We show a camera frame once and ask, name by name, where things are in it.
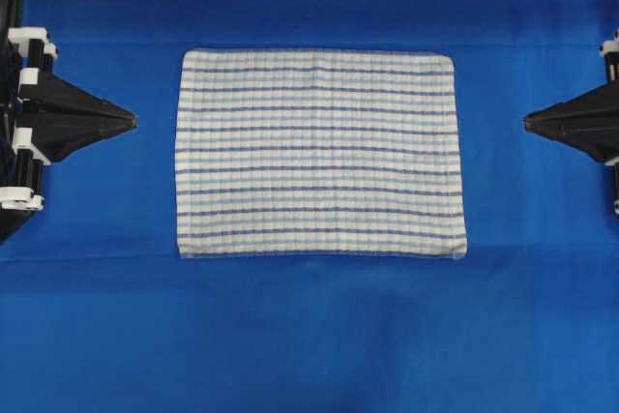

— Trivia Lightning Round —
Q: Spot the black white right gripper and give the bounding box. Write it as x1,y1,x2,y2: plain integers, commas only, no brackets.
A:
523,29,619,215

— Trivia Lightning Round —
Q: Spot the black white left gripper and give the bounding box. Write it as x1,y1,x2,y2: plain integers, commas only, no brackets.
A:
1,27,136,210

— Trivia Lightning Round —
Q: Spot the blue white striped towel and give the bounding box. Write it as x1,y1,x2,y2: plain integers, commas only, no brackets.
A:
174,48,467,258

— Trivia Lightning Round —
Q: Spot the blue table cloth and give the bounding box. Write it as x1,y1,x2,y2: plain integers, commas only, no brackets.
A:
1,0,618,412

